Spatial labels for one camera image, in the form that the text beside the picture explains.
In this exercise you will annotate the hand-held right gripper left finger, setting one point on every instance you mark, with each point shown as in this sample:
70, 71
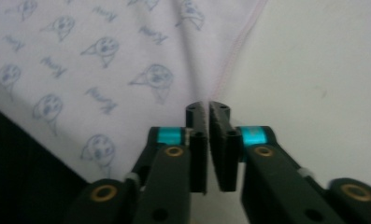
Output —
174, 174

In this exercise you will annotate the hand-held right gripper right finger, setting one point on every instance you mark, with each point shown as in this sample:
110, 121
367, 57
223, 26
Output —
267, 180

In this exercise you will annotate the lilac printed towel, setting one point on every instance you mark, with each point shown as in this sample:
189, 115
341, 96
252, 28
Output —
111, 77

